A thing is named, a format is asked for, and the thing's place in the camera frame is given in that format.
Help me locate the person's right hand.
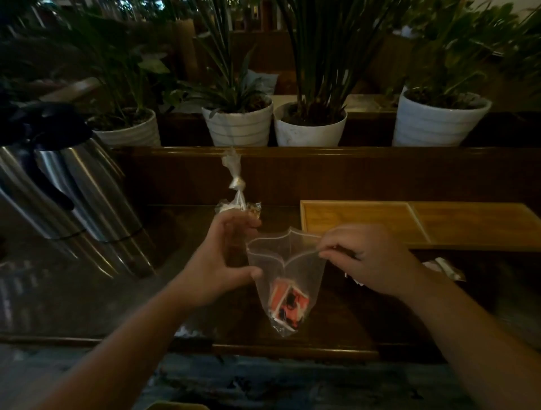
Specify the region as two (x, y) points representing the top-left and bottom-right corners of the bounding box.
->
(318, 224), (425, 299)

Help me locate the person's left hand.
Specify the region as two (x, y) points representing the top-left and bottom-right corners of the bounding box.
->
(171, 210), (264, 309)

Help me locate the clear zip plastic bag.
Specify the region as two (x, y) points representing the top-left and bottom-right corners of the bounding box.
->
(246, 227), (328, 338)

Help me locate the knotted clear plastic bag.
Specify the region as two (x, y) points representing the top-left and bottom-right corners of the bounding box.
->
(215, 148), (262, 218)

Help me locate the person's left forearm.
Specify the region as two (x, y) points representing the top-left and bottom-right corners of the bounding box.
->
(21, 281), (208, 410)

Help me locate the person's right forearm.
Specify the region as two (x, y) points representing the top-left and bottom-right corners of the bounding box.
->
(399, 270), (541, 410)

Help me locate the orange card packet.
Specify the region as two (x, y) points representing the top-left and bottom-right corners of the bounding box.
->
(269, 279), (310, 330)

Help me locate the dark wooden partition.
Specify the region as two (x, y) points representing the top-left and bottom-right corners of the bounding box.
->
(112, 146), (541, 208)

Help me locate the wooden tray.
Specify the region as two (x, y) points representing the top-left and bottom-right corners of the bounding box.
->
(300, 200), (541, 252)

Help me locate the white crumpled wrapper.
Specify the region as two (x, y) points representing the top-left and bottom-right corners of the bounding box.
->
(423, 258), (466, 282)

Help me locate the white smooth plant pot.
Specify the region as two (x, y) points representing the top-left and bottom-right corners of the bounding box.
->
(274, 101), (348, 147)

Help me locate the large white ribbed plant pot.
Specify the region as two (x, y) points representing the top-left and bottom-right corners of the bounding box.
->
(392, 86), (493, 147)

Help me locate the stainless steel thermos jug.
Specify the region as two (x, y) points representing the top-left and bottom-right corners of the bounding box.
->
(0, 146), (119, 279)
(36, 139), (158, 278)

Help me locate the grey cushion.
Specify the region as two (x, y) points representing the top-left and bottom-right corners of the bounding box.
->
(243, 70), (280, 95)

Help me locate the thin-leaf green plant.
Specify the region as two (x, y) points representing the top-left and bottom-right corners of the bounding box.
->
(182, 0), (271, 115)

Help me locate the tall-stemmed green plant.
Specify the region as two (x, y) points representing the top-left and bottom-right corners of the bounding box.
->
(279, 0), (389, 123)

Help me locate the broad-leaf green plant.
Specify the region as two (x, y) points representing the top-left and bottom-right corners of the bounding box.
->
(51, 25), (187, 127)

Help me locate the bushy green plant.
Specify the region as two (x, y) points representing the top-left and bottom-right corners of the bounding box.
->
(397, 0), (541, 108)

